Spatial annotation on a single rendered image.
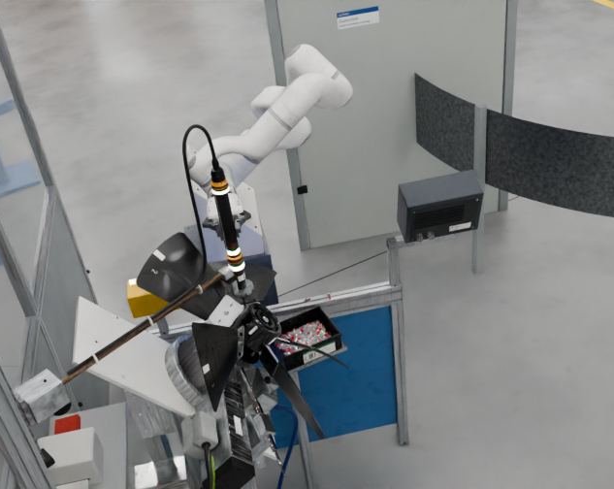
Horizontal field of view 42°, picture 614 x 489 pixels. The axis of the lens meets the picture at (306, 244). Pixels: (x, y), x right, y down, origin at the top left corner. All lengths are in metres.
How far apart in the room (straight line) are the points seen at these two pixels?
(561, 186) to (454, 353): 0.90
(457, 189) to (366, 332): 0.67
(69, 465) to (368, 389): 1.29
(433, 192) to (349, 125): 1.55
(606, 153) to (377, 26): 1.21
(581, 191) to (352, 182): 1.24
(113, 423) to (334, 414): 1.02
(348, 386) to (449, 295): 1.14
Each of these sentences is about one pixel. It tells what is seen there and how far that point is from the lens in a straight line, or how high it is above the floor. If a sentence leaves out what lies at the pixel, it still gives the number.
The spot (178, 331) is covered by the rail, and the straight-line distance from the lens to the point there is 2.83.
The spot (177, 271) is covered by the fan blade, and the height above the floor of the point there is 1.38.
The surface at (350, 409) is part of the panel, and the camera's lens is 3.27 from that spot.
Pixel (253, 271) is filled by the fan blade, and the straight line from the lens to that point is 2.52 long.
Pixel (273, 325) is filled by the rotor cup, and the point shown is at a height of 1.20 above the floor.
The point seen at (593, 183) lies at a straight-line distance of 3.70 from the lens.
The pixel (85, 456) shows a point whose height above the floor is 0.97.
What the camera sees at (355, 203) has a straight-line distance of 4.39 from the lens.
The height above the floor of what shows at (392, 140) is 0.59.
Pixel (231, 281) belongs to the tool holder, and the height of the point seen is 1.33.
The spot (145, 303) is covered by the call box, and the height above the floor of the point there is 1.04.
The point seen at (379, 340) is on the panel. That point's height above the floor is 0.61.
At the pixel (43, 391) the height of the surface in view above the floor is 1.39.
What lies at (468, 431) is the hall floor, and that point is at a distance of 3.53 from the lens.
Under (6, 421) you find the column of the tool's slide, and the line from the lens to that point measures 1.97.
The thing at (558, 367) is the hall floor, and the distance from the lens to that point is 3.81.
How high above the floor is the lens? 2.71
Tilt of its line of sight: 37 degrees down
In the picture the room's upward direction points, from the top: 8 degrees counter-clockwise
